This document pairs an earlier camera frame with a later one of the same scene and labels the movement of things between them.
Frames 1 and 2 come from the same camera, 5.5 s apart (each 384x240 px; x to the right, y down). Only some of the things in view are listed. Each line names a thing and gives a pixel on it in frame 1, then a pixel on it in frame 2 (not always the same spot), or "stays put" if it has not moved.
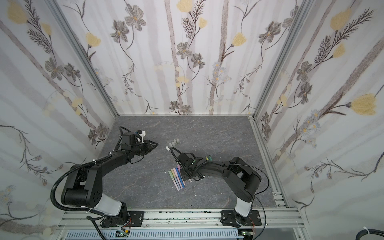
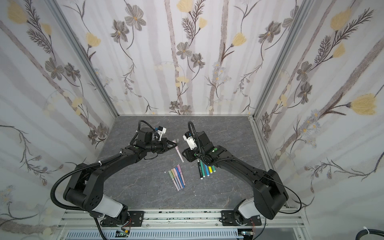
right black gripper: [186, 167] → [190, 153]
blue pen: [181, 180] stays put
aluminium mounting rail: [79, 219] stays put
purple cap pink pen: [179, 167] stays put
